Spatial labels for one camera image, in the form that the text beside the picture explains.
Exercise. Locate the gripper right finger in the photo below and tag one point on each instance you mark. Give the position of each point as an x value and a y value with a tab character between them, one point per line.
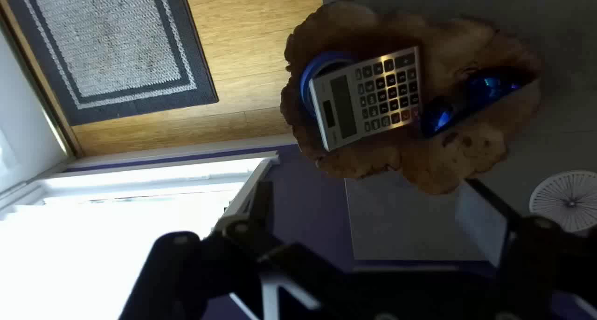
536	254

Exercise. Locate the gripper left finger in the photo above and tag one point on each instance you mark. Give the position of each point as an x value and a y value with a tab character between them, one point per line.
175	273

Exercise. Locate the brown burl wood bowl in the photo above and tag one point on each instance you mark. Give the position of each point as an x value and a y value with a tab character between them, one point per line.
443	161

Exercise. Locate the shiny blue pen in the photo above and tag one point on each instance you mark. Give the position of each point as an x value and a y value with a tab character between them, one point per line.
471	98

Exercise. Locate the white round slotted disc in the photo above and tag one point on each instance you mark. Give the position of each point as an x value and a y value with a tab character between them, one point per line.
566	201

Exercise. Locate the bright window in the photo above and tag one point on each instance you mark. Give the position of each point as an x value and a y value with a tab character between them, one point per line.
116	217

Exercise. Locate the silver calculator with dark keys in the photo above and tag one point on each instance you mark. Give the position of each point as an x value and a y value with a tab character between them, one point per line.
368	100

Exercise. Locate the grey doormat with dark border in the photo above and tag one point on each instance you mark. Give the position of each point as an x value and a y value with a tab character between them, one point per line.
107	45

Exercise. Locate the blue tape roll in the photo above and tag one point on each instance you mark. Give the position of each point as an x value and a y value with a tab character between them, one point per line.
315	70

